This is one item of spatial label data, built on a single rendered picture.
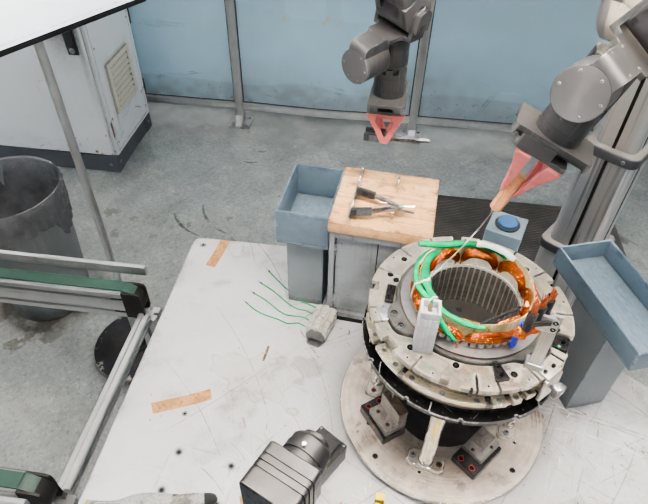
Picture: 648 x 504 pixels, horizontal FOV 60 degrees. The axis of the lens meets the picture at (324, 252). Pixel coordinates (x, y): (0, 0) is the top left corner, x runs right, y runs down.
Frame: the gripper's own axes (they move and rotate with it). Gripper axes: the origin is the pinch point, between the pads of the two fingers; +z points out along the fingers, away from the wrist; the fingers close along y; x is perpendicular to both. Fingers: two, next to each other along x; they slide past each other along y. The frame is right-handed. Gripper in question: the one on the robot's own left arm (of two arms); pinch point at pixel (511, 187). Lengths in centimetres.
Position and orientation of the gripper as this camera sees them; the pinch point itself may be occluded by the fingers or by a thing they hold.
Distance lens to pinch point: 78.1
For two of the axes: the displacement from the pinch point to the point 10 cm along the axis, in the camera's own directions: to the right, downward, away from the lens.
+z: -3.7, 6.3, 6.8
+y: 8.5, 5.3, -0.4
